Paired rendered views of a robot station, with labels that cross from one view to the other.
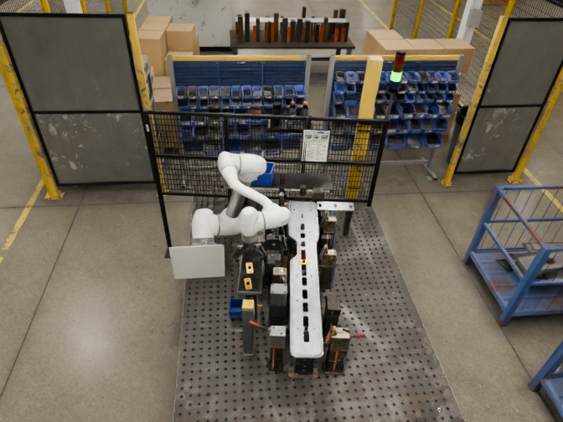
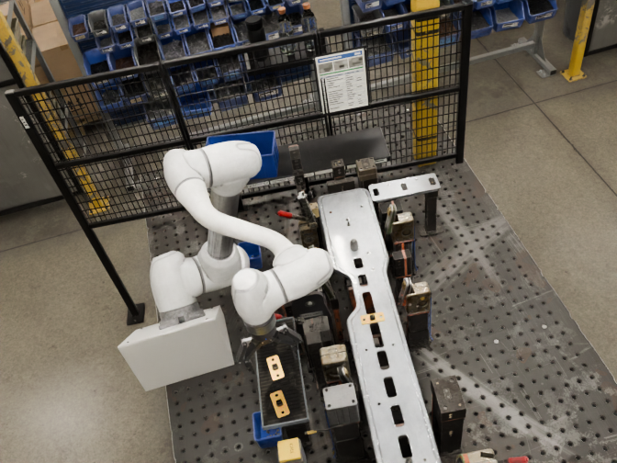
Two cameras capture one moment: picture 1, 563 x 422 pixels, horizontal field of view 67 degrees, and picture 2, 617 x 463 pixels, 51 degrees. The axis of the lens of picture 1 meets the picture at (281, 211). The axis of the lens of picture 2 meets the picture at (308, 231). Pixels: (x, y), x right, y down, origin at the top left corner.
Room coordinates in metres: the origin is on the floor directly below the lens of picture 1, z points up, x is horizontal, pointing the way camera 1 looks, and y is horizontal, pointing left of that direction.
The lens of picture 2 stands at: (0.71, -0.03, 2.89)
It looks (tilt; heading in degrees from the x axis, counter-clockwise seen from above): 47 degrees down; 1
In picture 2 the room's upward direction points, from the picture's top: 11 degrees counter-clockwise
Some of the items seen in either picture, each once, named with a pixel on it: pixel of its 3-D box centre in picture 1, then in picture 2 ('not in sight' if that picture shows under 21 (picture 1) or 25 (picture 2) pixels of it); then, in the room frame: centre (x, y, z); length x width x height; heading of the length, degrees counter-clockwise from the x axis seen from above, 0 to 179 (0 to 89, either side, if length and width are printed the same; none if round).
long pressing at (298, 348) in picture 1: (304, 265); (375, 323); (1.99, -0.17, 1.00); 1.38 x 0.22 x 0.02; 1
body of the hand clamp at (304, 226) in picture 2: not in sight; (312, 253); (2.47, 0.01, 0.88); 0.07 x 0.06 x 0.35; 91
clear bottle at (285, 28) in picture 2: (291, 113); (286, 30); (3.11, -0.05, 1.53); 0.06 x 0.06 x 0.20
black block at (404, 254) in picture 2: (324, 250); (402, 277); (2.28, -0.33, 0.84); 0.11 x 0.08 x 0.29; 91
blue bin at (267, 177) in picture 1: (254, 172); (241, 156); (2.90, 0.24, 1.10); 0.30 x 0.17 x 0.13; 82
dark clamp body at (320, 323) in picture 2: (273, 275); (322, 354); (1.97, 0.03, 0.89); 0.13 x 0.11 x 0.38; 91
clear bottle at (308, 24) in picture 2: (304, 114); (309, 26); (3.12, -0.15, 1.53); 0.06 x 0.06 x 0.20
